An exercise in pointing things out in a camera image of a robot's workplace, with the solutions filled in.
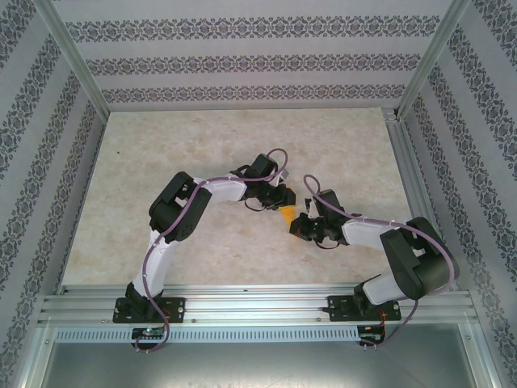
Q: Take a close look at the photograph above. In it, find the orange paper sheet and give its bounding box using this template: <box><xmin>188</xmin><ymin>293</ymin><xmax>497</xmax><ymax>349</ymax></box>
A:
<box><xmin>280</xmin><ymin>204</ymin><xmax>299</xmax><ymax>234</ymax></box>

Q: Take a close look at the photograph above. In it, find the right controller board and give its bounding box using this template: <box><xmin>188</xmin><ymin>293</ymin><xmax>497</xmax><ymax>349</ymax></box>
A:
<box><xmin>358</xmin><ymin>324</ymin><xmax>385</xmax><ymax>344</ymax></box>

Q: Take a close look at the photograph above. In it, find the controller board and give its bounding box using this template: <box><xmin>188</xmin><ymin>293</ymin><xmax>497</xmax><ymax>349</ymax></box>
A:
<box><xmin>358</xmin><ymin>324</ymin><xmax>385</xmax><ymax>344</ymax></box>
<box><xmin>132</xmin><ymin>327</ymin><xmax>166</xmax><ymax>340</ymax></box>

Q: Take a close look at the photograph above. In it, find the grey metal panel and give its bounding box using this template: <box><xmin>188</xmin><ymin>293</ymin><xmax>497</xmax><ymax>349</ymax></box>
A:
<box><xmin>23</xmin><ymin>323</ymin><xmax>498</xmax><ymax>388</ymax></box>

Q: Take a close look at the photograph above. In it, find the left controller board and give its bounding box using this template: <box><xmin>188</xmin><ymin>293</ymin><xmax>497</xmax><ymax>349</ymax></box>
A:
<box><xmin>132</xmin><ymin>327</ymin><xmax>166</xmax><ymax>340</ymax></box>

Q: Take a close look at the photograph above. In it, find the aluminium side rail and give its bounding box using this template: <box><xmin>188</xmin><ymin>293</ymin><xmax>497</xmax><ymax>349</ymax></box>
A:
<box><xmin>381</xmin><ymin>107</ymin><xmax>460</xmax><ymax>291</ymax></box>

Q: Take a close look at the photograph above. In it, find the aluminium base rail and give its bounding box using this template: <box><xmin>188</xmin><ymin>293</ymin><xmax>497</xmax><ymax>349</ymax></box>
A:
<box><xmin>38</xmin><ymin>284</ymin><xmax>474</xmax><ymax>326</ymax></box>

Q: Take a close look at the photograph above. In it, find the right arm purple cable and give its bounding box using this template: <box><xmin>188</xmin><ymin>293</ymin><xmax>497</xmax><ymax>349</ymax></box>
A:
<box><xmin>302</xmin><ymin>174</ymin><xmax>460</xmax><ymax>352</ymax></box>

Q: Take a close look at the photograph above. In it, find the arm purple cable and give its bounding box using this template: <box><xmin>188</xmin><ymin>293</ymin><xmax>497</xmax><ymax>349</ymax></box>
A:
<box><xmin>137</xmin><ymin>148</ymin><xmax>289</xmax><ymax>355</ymax></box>
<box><xmin>302</xmin><ymin>174</ymin><xmax>460</xmax><ymax>352</ymax></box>

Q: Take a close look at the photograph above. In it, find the slotted grey cable duct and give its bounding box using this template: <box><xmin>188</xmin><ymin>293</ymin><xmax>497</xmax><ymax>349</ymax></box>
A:
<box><xmin>54</xmin><ymin>326</ymin><xmax>361</xmax><ymax>344</ymax></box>

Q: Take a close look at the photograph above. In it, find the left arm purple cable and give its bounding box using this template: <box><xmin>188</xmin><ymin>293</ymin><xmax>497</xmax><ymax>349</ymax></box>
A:
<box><xmin>137</xmin><ymin>148</ymin><xmax>289</xmax><ymax>355</ymax></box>

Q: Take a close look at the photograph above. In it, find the aluminium frame post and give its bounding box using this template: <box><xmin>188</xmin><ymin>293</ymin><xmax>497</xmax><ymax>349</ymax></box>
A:
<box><xmin>397</xmin><ymin>0</ymin><xmax>473</xmax><ymax>120</ymax></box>
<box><xmin>34</xmin><ymin>0</ymin><xmax>111</xmax><ymax>118</ymax></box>

